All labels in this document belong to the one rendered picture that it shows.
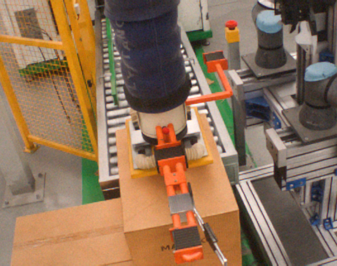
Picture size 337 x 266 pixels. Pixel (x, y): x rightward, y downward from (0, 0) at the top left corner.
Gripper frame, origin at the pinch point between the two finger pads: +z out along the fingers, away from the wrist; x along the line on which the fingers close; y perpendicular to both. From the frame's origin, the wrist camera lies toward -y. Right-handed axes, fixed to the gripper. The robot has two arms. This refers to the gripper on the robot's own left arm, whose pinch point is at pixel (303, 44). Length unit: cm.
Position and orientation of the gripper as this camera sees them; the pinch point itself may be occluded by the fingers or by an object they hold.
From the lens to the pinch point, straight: 133.4
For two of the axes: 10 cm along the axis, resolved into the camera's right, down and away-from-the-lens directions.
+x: 2.1, 5.7, -7.9
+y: -9.7, 2.3, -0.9
